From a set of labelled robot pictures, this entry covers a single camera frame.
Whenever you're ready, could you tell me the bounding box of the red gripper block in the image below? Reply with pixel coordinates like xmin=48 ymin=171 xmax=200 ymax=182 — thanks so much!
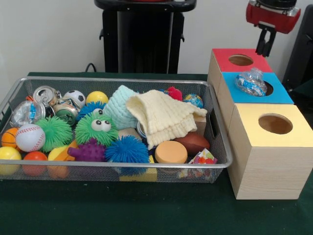
xmin=246 ymin=0 xmax=301 ymax=57

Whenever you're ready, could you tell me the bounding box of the clear plastic bottle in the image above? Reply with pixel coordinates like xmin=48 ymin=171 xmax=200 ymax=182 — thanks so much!
xmin=235 ymin=68 xmax=268 ymax=96

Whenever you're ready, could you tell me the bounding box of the wooden box with three holes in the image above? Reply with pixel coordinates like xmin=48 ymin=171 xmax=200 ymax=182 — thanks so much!
xmin=207 ymin=48 xmax=313 ymax=200

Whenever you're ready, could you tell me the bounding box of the clear mesh bin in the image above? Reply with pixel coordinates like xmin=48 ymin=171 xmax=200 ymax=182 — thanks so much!
xmin=0 ymin=76 xmax=233 ymax=184

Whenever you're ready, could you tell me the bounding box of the small brown football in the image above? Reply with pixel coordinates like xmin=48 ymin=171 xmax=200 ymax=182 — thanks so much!
xmin=175 ymin=132 xmax=211 ymax=157

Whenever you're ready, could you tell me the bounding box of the pale yellow knitted cloth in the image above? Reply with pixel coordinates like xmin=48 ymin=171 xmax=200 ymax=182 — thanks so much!
xmin=126 ymin=90 xmax=208 ymax=149

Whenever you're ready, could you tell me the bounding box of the orange round disc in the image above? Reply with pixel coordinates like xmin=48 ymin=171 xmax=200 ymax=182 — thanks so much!
xmin=155 ymin=141 xmax=188 ymax=165

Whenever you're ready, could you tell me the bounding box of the mint green knitted cloth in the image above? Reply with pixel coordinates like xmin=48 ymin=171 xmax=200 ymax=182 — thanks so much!
xmin=104 ymin=85 xmax=141 ymax=131

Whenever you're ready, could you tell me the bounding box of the blue spiky ball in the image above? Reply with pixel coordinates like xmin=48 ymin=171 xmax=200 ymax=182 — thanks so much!
xmin=105 ymin=135 xmax=150 ymax=167

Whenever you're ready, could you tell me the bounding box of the yellow ball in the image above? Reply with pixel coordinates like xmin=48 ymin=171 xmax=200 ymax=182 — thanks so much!
xmin=86 ymin=91 xmax=109 ymax=105

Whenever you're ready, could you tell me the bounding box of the green fuzzy ball with eyes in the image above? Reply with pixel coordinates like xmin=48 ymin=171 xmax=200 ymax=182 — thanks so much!
xmin=74 ymin=111 xmax=119 ymax=146

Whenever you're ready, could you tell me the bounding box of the purple spiky ball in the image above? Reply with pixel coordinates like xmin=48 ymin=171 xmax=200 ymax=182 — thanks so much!
xmin=67 ymin=137 xmax=106 ymax=163

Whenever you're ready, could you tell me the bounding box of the green spiky ball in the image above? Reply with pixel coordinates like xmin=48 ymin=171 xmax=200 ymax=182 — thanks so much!
xmin=34 ymin=117 xmax=74 ymax=153

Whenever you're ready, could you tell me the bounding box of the dark green table cloth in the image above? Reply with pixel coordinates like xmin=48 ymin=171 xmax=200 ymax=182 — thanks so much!
xmin=0 ymin=72 xmax=313 ymax=235

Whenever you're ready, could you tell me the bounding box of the white baseball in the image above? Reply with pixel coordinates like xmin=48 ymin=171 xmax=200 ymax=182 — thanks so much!
xmin=16 ymin=124 xmax=45 ymax=153

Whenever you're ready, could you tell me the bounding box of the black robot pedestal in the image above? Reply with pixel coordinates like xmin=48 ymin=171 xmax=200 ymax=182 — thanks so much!
xmin=94 ymin=0 xmax=196 ymax=74

